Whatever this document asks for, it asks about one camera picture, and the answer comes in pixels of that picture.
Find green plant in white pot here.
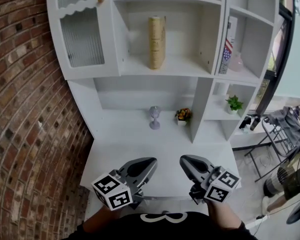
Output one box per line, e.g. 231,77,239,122
224,94,244,116

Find pink glass vase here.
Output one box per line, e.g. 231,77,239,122
228,50,245,73

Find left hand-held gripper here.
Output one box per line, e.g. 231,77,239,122
91,156,158,211

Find grey jacket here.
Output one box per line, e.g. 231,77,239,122
266,106,300,150

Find white shelf cabinet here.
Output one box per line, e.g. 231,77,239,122
45,0,286,222

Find purple goblet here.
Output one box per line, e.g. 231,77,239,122
148,105,162,131

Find person's black shirt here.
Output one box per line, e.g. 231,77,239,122
71,210,259,240

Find person's left forearm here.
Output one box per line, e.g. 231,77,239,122
83,204,117,235

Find black folding chair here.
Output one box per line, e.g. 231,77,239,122
244,106,300,183

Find person's right forearm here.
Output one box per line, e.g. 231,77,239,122
205,199,244,233

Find orange flowers in white pot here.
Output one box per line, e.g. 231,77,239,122
174,107,193,127

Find black bottle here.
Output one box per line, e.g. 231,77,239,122
249,115,262,132

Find book with flag print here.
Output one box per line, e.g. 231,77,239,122
218,15,239,75

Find yellow book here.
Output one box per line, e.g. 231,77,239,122
147,15,167,71

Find small black device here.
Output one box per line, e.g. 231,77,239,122
238,116,252,130

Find black window frame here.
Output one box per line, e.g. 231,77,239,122
254,5,295,116

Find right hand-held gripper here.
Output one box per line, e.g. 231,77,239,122
179,154,242,206

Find ribbed glass cabinet door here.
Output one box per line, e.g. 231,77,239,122
54,0,109,69

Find white side counter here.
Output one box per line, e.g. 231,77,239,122
230,125,274,152

